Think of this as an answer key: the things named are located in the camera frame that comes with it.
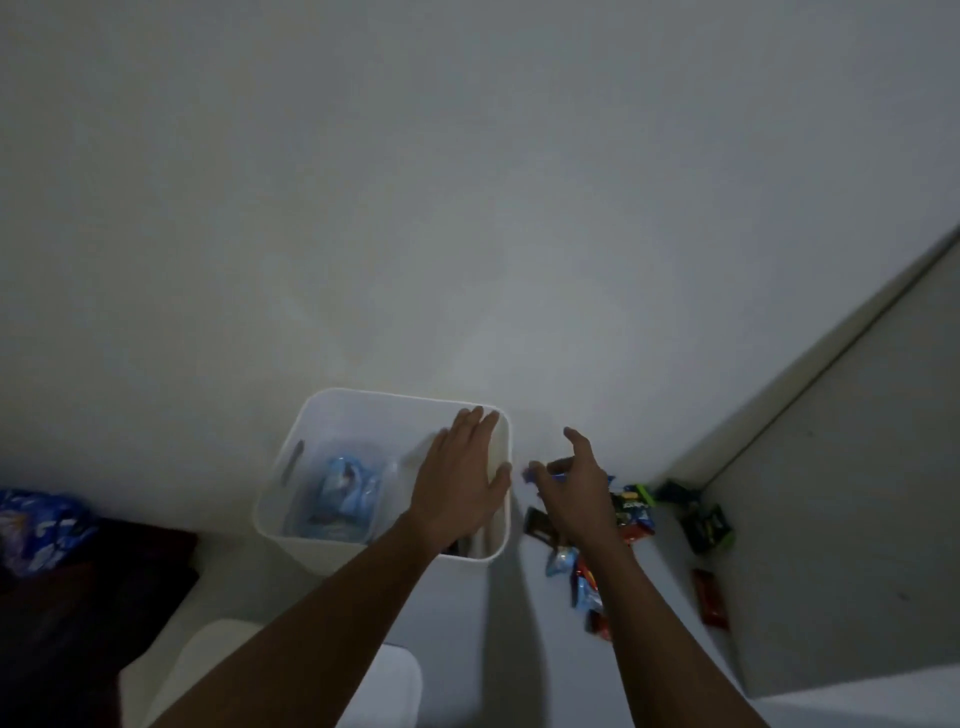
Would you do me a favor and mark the white bin lid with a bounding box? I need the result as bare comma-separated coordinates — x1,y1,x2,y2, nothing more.
140,618,424,728

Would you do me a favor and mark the blue plastic bag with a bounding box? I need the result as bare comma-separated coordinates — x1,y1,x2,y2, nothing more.
0,488,102,580

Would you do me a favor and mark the person's left forearm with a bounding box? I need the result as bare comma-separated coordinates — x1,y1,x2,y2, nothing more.
149,521,453,728

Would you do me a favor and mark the pile of candies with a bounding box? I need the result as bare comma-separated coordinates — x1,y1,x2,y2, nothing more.
521,459,738,644

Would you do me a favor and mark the white shelf unit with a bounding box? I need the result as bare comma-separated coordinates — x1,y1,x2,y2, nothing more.
658,223,960,704

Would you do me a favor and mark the person's right forearm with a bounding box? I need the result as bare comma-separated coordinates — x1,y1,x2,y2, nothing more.
584,539,772,728

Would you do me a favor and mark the dark red bed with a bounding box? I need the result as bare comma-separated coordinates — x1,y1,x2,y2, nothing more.
0,515,202,728

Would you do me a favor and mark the person's left hand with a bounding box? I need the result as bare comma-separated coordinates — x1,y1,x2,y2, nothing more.
407,404,514,562

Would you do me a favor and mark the white plastic storage bin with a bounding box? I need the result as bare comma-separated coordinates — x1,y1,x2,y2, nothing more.
251,386,517,580

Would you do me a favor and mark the person's right hand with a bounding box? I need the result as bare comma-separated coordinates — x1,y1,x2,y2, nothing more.
527,426,625,554

